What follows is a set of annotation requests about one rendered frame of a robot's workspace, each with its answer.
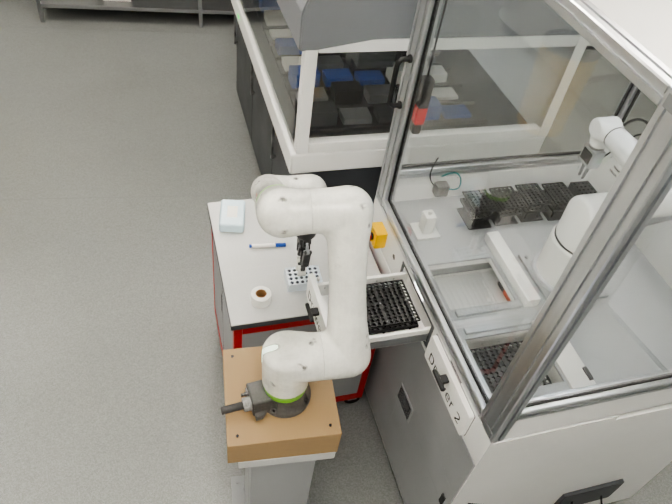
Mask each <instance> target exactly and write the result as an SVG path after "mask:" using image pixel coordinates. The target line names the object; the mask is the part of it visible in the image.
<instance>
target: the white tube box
mask: <svg viewBox="0 0 672 504"><path fill-rule="evenodd" d="M311 273H314V275H315V278H316V281H317V277H318V276H319V277H320V281H317V283H321V282H323V280H322V277H321V273H320V270H319V266H318V265H310V266H309V267H307V268H306V275H305V276H297V271H296V267H289V268H285V269H284V277H285V281H286V285H287V290H288V292H295V291H305V290H307V282H308V274H311Z"/></svg>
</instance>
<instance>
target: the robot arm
mask: <svg viewBox="0 0 672 504"><path fill-rule="evenodd" d="M251 197H252V199H253V201H254V208H255V212H256V216H257V220H258V223H259V225H260V226H261V228H262V229H263V230H264V231H265V232H266V233H267V234H269V235H271V236H273V237H277V238H287V237H294V236H297V247H296V250H297V251H298V252H297V255H298V256H297V262H296V271H297V276H305V275H306V268H307V267H309V262H310V257H311V254H312V251H311V250H310V244H311V239H313V238H314V237H315V236H316V234H322V235H324V236H325V238H326V240H327V248H328V264H329V303H328V318H327V327H326V329H325V330H324V331H322V332H304V331H292V330H286V331H279V332H276V333H274V334H272V335H271V336H270V337H269V338H268V339H267V340H266V341H265V343H264V345H263V348H262V380H258V381H254V382H250V383H247V384H246V388H245V391H246V392H244V393H241V397H243V396H245V397H243V398H242V399H241V402H238V403H234V404H230V405H227V406H223V407H221V413H222V415H224V414H228V413H232V412H235V411H239V410H244V412H248V411H252V413H253V416H255V418H256V421H258V420H262V419H264V417H265V415H266V414H267V413H269V414H270V415H272V416H274V417H278V418H292V417H295V416H297V415H299V414H301V413H302V412H303V411H304V410H305V409H306V408H307V406H308V404H309V402H310V397H311V389H310V386H309V382H314V381H324V380H333V379H343V378H352V377H356V376H358V375H360V374H361V373H362V372H364V371H365V369H366V368H367V367H368V365H369V363H370V359H371V348H370V340H369V332H368V322H367V302H366V282H367V262H368V250H369V241H370V235H371V228H372V222H373V216H374V205H373V202H372V199H371V198H370V196H369V195H368V194H367V192H365V191H364V190H363V189H361V188H359V187H357V186H353V185H344V186H337V187H328V188H327V186H326V183H325V182H324V180H323V179H322V178H321V177H319V176H317V175H314V174H304V175H291V176H285V175H272V174H265V175H261V176H259V177H258V178H257V179H255V181H254V182H253V184H252V186H251ZM246 396H247V397H246Z"/></svg>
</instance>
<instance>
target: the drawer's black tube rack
mask: <svg viewBox="0 0 672 504"><path fill-rule="evenodd" d="M399 281H401V282H402V283H400V282H399ZM390 282H391V283H392V284H390ZM394 282H397V283H394ZM384 283H387V285H385V284H384ZM375 284H376V285H377V286H375ZM379 284H382V285H379ZM400 284H403V286H401V285H400ZM368 285H370V286H371V287H368ZM386 286H388V287H386ZM402 287H404V288H405V289H403V288H402ZM370 288H371V289H370ZM404 291H406V292H404ZM405 294H407V295H405ZM407 297H409V299H407ZM408 301H410V302H411V303H409V302H408ZM366 302H367V322H368V332H369V335H370V334H377V333H383V334H385V332H390V331H396V330H402V329H409V330H410V329H411V328H415V327H418V326H419V324H418V322H417V321H420V320H421V319H420V317H419V315H418V313H417V310H416V308H415V306H414V304H413V301H412V299H411V297H410V295H409V293H408V290H407V288H406V286H405V284H404V281H403V279H400V280H393V281H385V282H378V283H370V284H366ZM410 305H412V306H410ZM411 308H413V309H414V310H412V309H411ZM413 311H414V312H415V313H413ZM415 315H417V316H415ZM416 318H418V319H419V320H416Z"/></svg>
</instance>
